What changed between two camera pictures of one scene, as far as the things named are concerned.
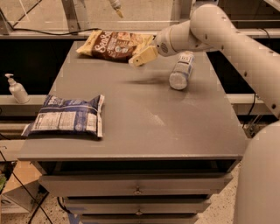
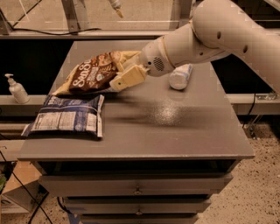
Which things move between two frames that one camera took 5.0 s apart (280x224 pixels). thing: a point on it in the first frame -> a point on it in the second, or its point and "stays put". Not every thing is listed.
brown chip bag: [114, 45] -> [92, 73]
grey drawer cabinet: [164, 153] stays put
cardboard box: [24, 187] stays put
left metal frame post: [71, 17] stays put
